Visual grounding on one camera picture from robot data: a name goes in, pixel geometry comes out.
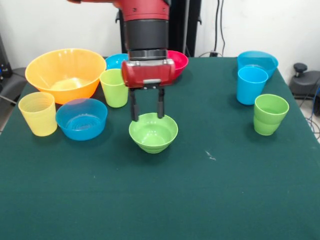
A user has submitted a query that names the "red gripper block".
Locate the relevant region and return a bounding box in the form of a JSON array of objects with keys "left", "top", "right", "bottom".
[{"left": 121, "top": 58, "right": 176, "bottom": 123}]

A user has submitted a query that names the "green plastic bowl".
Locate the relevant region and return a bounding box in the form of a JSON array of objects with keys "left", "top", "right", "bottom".
[{"left": 128, "top": 112, "right": 179, "bottom": 154}]

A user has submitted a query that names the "blue plastic bowl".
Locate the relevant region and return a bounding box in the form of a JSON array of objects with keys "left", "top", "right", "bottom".
[
  {"left": 55, "top": 98, "right": 109, "bottom": 142},
  {"left": 236, "top": 50, "right": 279, "bottom": 80}
]

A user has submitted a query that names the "light green plastic cup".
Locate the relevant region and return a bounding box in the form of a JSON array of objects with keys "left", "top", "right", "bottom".
[{"left": 99, "top": 68, "right": 130, "bottom": 109}]

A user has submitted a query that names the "pink plastic bowl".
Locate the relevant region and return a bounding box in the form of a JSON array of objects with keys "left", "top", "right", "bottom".
[{"left": 166, "top": 50, "right": 189, "bottom": 78}]

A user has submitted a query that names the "cyan plastic bowl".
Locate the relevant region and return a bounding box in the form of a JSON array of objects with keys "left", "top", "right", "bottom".
[{"left": 104, "top": 53, "right": 130, "bottom": 71}]

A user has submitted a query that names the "dark green tablecloth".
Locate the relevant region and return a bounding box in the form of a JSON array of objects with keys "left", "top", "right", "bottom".
[{"left": 0, "top": 56, "right": 320, "bottom": 240}]

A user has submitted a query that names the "blue plastic cup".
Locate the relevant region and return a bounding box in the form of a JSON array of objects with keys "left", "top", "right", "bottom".
[{"left": 236, "top": 66, "right": 269, "bottom": 106}]

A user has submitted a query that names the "large orange plastic bowl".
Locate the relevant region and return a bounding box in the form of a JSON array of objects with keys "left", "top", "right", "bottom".
[{"left": 24, "top": 48, "right": 108, "bottom": 105}]

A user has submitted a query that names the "yellow plastic cup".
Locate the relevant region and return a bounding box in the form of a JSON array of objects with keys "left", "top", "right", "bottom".
[{"left": 17, "top": 91, "right": 58, "bottom": 137}]

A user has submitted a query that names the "grey floor stand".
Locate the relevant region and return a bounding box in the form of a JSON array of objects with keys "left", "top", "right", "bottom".
[{"left": 0, "top": 67, "right": 27, "bottom": 103}]

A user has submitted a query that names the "black equipment box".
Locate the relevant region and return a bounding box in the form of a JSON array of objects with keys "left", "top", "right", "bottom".
[{"left": 0, "top": 33, "right": 13, "bottom": 79}]

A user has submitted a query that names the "black knobbed floor stand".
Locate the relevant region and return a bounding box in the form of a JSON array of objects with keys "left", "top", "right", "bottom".
[{"left": 289, "top": 62, "right": 320, "bottom": 101}]

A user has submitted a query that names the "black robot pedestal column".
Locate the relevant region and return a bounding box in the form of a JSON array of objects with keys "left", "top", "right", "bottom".
[{"left": 115, "top": 0, "right": 203, "bottom": 58}]

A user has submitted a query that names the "black hanging cable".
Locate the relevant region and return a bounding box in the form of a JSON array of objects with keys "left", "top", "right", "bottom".
[{"left": 214, "top": 0, "right": 226, "bottom": 56}]

